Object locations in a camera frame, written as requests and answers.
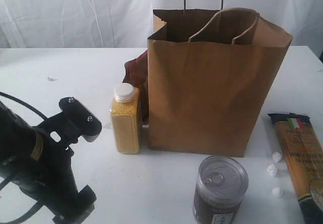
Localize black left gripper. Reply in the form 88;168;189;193
19;113;96;223

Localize yellow grain bottle white cap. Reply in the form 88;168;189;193
110;83;142;154

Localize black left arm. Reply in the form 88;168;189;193
1;97;102;223

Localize brown coffee pouch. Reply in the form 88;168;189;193
123;51;149;125

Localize brown paper bag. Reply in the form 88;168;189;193
147;8;293;157

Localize brown can silver lid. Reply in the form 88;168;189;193
193;155;249;223

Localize spaghetti packet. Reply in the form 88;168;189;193
268;113;322;223

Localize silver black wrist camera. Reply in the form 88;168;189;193
59;97;102;142

